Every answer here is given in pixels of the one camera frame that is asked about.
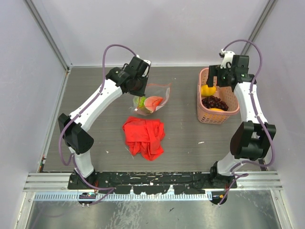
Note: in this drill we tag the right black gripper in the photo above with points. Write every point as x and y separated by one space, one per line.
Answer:
215 70

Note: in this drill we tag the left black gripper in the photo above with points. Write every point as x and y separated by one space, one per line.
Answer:
140 92

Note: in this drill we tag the green custard apple toy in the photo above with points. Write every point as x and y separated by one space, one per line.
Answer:
140 101

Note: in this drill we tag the clear zip bag orange zipper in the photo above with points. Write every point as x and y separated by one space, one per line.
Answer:
162 90

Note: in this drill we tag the watermelon slice toy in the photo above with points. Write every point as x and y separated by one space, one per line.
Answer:
151 104

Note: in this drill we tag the pink plastic basket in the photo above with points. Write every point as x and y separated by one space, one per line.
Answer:
224 93

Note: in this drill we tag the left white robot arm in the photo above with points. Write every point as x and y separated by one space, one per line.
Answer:
75 126

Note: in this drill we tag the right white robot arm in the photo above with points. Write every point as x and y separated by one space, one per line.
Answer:
253 138

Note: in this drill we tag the yellow lemon toy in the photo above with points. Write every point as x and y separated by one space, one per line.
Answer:
207 91

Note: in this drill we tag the dark purple grapes toy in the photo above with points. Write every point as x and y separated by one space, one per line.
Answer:
214 102

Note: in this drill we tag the orange mango toy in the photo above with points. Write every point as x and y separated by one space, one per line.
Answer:
216 110

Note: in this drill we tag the red crumpled cloth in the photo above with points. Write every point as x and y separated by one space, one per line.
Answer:
144 136

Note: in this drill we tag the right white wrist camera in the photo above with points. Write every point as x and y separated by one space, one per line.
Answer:
227 58

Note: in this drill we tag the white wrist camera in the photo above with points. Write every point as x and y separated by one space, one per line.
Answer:
146 72
227 58

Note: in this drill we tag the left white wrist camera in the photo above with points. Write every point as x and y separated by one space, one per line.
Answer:
146 72

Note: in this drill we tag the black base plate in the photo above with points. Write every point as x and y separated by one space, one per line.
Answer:
160 182

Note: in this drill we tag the slotted cable duct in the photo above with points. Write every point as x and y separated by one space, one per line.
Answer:
78 196

